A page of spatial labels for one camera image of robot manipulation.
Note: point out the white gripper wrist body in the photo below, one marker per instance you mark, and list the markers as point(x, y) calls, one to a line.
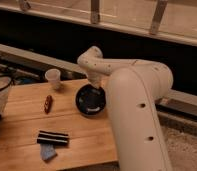
point(95, 81)

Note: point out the black ceramic bowl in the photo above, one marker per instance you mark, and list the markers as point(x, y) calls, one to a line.
point(90, 100)

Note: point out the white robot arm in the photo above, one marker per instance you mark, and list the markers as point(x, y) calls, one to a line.
point(133, 87)

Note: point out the translucent plastic cup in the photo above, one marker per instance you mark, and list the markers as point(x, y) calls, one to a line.
point(53, 77)

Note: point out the small red brown object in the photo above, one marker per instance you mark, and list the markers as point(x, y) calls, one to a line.
point(48, 104)

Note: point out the black white striped cloth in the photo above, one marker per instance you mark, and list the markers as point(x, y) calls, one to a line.
point(58, 139)

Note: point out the metal bracket middle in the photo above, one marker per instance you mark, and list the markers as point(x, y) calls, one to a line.
point(95, 12)

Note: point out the metal bracket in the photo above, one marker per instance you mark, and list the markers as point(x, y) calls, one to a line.
point(95, 12)
point(157, 17)

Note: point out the metal bracket right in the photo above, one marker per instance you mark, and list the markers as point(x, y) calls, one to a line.
point(157, 17)

